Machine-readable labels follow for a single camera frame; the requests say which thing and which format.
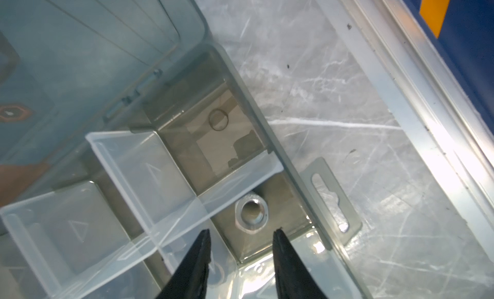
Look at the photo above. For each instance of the aluminium right floor rail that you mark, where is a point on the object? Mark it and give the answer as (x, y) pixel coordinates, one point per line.
(427, 100)

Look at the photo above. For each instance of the grey plastic organizer box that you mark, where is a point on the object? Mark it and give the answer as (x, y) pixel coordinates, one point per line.
(126, 131)

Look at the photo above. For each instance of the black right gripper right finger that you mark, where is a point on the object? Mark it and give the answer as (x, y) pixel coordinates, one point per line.
(292, 278)

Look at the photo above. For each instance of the silver nut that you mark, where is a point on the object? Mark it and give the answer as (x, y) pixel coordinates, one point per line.
(251, 213)

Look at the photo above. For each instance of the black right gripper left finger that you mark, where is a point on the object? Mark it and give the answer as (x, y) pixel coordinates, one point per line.
(191, 277)

